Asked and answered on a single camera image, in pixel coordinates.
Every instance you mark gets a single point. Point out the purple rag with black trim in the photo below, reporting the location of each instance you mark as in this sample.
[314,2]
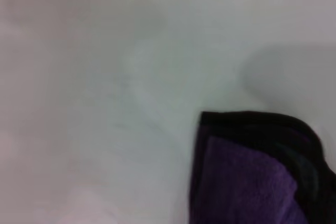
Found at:
[246,182]

